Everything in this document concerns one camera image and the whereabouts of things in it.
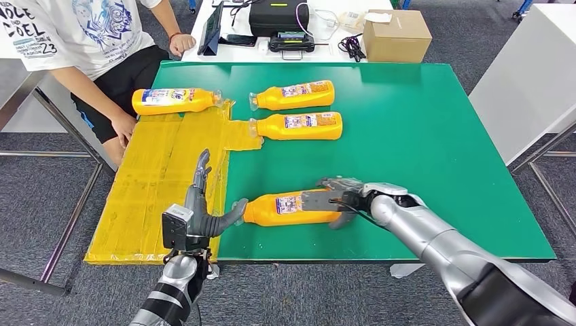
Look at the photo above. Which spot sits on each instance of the person's left hand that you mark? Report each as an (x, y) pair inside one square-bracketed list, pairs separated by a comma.
[(183, 45)]

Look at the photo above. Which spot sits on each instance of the tablet in dark folio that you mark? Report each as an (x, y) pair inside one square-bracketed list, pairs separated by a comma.
[(209, 31)]

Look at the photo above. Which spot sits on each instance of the person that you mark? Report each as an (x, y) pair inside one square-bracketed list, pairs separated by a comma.
[(90, 40)]

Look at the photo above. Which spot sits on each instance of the blue cart frame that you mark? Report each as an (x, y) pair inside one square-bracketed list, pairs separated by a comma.
[(522, 6)]

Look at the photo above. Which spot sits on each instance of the person's left forearm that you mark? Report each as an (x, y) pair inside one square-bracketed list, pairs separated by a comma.
[(165, 18)]

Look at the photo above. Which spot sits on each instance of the metal table frame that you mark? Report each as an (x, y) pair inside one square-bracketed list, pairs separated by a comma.
[(540, 148)]

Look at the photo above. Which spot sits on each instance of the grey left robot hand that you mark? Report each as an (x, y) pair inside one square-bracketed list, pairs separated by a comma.
[(200, 211)]

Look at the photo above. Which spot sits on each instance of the black handheld device with screen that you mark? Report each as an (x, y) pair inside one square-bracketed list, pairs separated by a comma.
[(290, 42)]

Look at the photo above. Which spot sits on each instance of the white desk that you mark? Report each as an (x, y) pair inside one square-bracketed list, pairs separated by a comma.
[(324, 49)]

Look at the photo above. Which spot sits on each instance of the black case with yellow stripe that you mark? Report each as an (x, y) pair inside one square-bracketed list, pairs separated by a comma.
[(278, 18)]

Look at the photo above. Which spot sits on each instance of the white table foot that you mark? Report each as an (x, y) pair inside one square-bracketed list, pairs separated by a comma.
[(213, 271), (405, 270)]

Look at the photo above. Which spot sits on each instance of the brown cardboard box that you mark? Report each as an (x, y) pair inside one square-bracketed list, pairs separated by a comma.
[(396, 42)]

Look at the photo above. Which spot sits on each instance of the white paper sheet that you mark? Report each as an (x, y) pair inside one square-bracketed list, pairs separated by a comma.
[(377, 16)]

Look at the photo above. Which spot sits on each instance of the yellow taped cardboard mat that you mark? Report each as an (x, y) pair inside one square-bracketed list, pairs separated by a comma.
[(148, 180)]

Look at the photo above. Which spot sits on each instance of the small white adapter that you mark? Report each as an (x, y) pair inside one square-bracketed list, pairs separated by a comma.
[(263, 44)]

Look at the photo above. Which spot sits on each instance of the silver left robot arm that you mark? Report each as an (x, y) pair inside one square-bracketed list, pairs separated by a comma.
[(173, 288)]

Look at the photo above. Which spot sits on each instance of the steel table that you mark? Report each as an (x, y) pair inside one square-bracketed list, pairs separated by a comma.
[(18, 90)]

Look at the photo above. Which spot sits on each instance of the person's right forearm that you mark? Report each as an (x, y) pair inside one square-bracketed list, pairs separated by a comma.
[(85, 94)]

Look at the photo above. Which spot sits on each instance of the person's right hand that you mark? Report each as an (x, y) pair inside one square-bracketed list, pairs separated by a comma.
[(123, 129)]

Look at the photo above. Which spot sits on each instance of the clear plastic bag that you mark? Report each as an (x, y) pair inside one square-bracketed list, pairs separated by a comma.
[(351, 20)]

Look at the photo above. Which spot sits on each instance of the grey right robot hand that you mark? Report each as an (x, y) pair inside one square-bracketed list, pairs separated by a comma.
[(342, 183)]

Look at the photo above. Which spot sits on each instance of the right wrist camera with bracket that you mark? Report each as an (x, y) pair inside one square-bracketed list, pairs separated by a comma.
[(321, 201)]

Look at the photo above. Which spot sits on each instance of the black smartphone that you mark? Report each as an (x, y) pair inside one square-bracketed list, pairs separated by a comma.
[(237, 39)]

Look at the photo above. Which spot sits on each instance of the orange detergent bottle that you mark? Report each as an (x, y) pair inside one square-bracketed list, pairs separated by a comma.
[(294, 101), (279, 217), (180, 107), (299, 132)]

